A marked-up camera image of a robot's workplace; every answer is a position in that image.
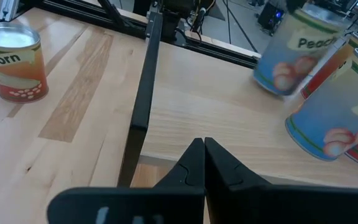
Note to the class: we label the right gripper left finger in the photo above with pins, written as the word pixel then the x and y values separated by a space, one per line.
pixel 179 199

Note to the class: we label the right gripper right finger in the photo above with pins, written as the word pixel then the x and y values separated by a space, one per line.
pixel 244 202

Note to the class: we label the peach can blue label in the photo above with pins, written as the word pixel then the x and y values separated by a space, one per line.
pixel 328 118
pixel 291 56

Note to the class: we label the black computer blue lights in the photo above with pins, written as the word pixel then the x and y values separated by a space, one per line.
pixel 269 17

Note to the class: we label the black frame wooden shelf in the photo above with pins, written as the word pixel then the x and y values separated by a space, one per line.
pixel 216 118

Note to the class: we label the black aluminium rig frame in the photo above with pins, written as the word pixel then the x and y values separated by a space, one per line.
pixel 73 12

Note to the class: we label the white metal bracket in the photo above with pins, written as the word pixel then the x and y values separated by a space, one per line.
pixel 9 9

